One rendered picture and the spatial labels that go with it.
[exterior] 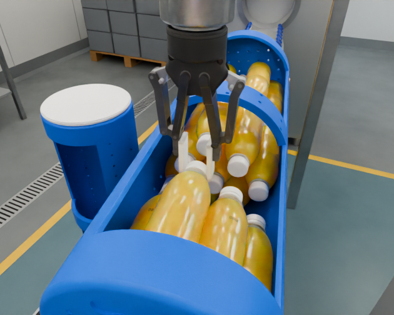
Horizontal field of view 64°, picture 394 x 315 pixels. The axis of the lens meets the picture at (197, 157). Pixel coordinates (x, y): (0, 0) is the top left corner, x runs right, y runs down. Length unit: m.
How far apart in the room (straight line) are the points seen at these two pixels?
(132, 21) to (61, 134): 3.22
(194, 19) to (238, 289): 0.28
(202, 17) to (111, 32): 4.03
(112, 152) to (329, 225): 1.51
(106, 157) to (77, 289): 0.71
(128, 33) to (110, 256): 3.95
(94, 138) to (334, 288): 1.41
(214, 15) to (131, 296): 0.29
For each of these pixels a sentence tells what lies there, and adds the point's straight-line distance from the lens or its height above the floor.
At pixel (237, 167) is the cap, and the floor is 1.12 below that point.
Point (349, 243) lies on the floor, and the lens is 2.09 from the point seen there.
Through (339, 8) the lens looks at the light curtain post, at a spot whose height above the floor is 1.20.
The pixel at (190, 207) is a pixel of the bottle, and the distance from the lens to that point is 0.41.
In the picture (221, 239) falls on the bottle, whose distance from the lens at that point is 0.43.
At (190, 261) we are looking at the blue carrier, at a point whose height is 1.23.
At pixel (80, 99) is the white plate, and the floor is 1.04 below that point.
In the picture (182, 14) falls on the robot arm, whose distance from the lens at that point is 0.37.
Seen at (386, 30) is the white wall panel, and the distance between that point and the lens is 5.50.
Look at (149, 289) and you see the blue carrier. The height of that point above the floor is 1.23.
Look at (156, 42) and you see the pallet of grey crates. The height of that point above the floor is 0.36.
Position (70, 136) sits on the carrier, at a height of 0.99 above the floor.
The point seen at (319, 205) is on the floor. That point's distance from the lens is 2.24.
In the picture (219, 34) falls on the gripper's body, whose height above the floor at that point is 1.39.
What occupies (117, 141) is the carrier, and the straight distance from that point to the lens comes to 1.01.
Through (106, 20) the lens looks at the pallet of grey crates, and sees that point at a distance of 4.36.
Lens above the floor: 1.49
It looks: 36 degrees down
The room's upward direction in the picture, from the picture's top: straight up
